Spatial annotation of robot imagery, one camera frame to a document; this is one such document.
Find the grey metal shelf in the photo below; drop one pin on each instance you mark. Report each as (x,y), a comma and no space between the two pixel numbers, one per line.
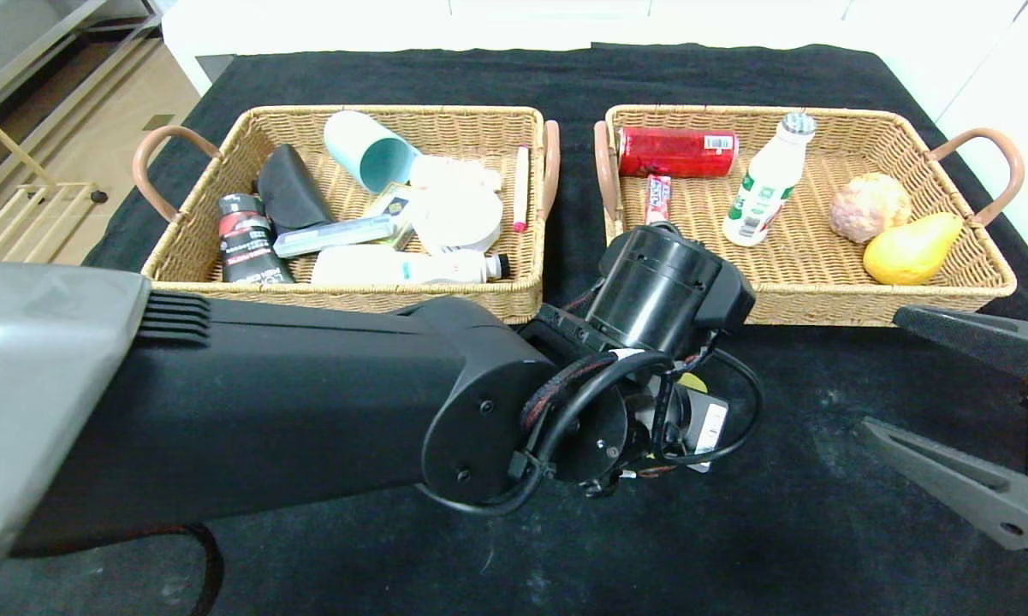
(17,51)

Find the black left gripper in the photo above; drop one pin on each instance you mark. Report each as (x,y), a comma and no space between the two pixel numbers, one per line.
(709,430)

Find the white pink marker pen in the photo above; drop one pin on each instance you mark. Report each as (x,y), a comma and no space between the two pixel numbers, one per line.
(521,188)

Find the black table cloth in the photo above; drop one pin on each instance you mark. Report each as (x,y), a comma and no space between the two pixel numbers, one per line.
(736,556)

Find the wooden wheeled rack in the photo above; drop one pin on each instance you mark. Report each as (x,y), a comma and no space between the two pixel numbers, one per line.
(17,214)

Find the pink lotion bottle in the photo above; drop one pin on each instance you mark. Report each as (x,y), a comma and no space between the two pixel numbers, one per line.
(454,173)

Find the black glasses case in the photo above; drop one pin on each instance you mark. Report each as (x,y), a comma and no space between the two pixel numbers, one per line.
(291,192)

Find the clear compass case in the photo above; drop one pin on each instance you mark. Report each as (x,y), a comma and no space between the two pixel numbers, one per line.
(334,237)

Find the white milk drink bottle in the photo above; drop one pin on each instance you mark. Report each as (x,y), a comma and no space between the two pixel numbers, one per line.
(766,188)

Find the wicker basket holding food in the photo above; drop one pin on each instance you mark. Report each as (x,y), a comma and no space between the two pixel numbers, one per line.
(822,274)

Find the brown bread roll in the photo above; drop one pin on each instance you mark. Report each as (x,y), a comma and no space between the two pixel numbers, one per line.
(864,208)

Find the black facial cleanser tube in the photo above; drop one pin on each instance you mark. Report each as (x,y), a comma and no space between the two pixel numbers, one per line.
(252,251)

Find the white cabinet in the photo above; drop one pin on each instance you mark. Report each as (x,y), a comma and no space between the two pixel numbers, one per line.
(993,85)

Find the green gold card box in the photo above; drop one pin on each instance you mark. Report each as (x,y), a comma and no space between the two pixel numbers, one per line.
(398,204)

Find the teal plastic cup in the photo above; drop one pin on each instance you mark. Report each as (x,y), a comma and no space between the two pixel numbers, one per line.
(368,152)

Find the wicker basket holding toiletries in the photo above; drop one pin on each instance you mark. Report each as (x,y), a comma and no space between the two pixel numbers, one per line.
(351,303)

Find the yellow pear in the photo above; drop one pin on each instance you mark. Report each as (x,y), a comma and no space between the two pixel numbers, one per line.
(907,251)

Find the white electric brush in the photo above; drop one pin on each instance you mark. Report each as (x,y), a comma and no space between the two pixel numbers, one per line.
(368,267)

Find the yellow lemon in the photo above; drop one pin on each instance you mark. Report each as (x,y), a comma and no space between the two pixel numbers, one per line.
(695,382)

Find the red chewy candy stick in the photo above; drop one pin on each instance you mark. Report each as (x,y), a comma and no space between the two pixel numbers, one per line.
(659,201)

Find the white round container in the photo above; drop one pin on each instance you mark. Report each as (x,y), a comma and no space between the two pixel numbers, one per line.
(460,218)

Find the red soda can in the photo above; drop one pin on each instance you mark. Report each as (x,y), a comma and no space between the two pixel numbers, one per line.
(672,152)

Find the white low table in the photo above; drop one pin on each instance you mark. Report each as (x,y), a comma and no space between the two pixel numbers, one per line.
(222,26)

